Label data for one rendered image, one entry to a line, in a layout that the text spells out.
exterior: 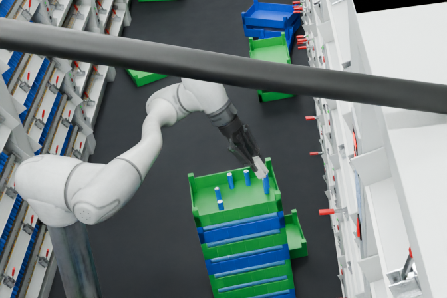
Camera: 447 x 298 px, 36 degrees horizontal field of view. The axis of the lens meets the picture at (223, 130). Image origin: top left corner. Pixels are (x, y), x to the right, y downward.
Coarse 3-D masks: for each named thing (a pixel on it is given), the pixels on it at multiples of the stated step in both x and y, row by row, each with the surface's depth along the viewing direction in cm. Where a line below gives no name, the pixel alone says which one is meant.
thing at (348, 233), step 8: (336, 160) 177; (336, 168) 178; (344, 192) 171; (344, 200) 169; (344, 216) 165; (352, 240) 158; (352, 248) 156; (352, 256) 154; (352, 264) 153; (352, 272) 151; (360, 288) 147
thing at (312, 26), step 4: (312, 24) 232; (312, 28) 233; (316, 28) 233; (312, 32) 233; (316, 32) 233; (316, 36) 234; (316, 40) 233; (316, 44) 231; (316, 48) 229; (320, 52) 226; (320, 56) 219; (320, 60) 218; (320, 64) 220; (328, 108) 197; (328, 116) 197; (328, 132) 184; (328, 136) 184
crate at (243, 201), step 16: (192, 176) 244; (208, 176) 246; (224, 176) 247; (240, 176) 248; (256, 176) 249; (272, 176) 248; (192, 192) 246; (208, 192) 247; (224, 192) 245; (240, 192) 244; (256, 192) 243; (272, 192) 241; (192, 208) 230; (208, 208) 240; (224, 208) 239; (240, 208) 231; (256, 208) 232; (272, 208) 233; (208, 224) 233
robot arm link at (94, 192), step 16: (112, 160) 179; (80, 176) 171; (96, 176) 172; (112, 176) 172; (128, 176) 174; (80, 192) 168; (96, 192) 168; (112, 192) 169; (128, 192) 174; (80, 208) 167; (96, 208) 167; (112, 208) 170
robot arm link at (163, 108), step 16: (160, 96) 218; (176, 96) 217; (160, 112) 215; (176, 112) 218; (144, 128) 201; (144, 144) 186; (160, 144) 191; (128, 160) 178; (144, 160) 182; (144, 176) 181
